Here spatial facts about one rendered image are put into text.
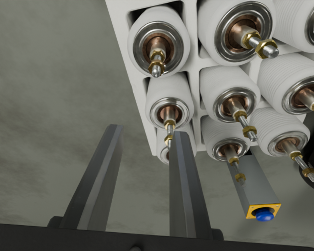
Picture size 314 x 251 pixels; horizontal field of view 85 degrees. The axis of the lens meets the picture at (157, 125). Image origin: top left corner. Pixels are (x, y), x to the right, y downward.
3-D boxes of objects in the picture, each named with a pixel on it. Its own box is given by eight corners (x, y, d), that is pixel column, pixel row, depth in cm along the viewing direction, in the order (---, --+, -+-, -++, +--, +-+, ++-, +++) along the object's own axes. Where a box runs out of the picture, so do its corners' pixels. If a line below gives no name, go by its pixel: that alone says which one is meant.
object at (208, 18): (182, 18, 38) (192, 36, 24) (218, -25, 33) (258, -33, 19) (208, 49, 42) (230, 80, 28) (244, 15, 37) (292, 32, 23)
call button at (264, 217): (272, 205, 42) (276, 214, 40) (268, 213, 44) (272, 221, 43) (254, 206, 42) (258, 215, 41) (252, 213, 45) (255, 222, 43)
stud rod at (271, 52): (239, 36, 23) (266, 54, 17) (246, 30, 22) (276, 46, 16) (243, 42, 23) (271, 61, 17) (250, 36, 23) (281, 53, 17)
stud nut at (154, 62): (165, 59, 20) (165, 62, 19) (164, 73, 21) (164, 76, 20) (148, 59, 20) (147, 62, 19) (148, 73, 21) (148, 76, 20)
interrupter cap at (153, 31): (179, 13, 23) (179, 14, 22) (186, 68, 27) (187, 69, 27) (125, 28, 24) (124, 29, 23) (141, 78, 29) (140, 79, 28)
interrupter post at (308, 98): (312, 98, 30) (326, 108, 27) (296, 102, 31) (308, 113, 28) (313, 86, 28) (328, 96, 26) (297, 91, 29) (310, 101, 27)
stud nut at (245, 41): (239, 39, 21) (242, 40, 21) (252, 27, 21) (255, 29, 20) (247, 50, 22) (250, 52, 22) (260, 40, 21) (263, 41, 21)
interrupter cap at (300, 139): (309, 146, 37) (311, 148, 37) (271, 159, 40) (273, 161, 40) (302, 123, 33) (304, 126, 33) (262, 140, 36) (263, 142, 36)
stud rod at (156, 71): (161, 49, 24) (160, 69, 18) (161, 56, 25) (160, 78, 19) (154, 49, 24) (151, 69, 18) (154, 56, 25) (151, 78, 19)
